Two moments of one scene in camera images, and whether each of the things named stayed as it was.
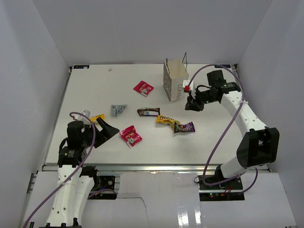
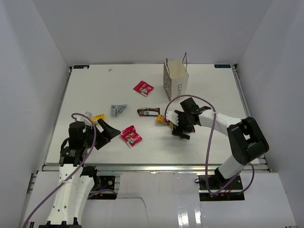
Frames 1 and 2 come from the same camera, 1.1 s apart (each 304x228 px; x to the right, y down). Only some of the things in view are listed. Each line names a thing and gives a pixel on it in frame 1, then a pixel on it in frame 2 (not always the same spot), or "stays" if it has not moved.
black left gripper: (108, 131) stays
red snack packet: (129, 135) stays
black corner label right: (227, 66) stays
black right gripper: (192, 105) to (177, 130)
